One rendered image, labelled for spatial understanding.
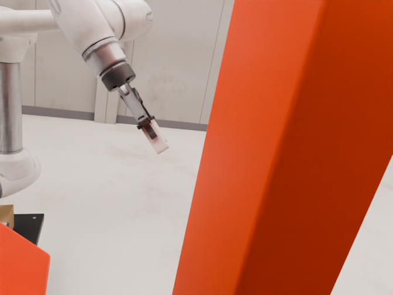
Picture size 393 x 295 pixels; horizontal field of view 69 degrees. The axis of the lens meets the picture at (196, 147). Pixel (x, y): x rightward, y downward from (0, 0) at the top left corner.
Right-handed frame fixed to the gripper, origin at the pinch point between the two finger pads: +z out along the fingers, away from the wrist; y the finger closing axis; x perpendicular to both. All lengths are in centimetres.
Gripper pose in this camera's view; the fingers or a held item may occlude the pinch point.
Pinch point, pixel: (161, 143)
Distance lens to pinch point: 70.4
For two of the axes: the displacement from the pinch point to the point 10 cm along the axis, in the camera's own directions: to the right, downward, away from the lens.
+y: -1.2, -1.3, 9.8
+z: 5.2, 8.4, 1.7
